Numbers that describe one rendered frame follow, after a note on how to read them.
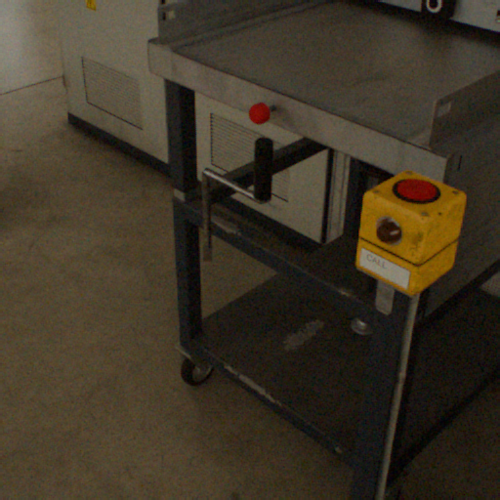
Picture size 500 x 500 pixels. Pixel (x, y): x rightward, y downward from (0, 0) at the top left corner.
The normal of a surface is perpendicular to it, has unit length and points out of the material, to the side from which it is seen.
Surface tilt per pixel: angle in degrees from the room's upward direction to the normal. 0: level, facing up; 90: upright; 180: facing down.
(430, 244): 89
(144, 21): 90
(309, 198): 90
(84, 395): 0
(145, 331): 0
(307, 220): 90
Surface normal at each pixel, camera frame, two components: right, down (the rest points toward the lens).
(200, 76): -0.70, 0.40
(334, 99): 0.01, -0.82
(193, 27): 0.71, 0.40
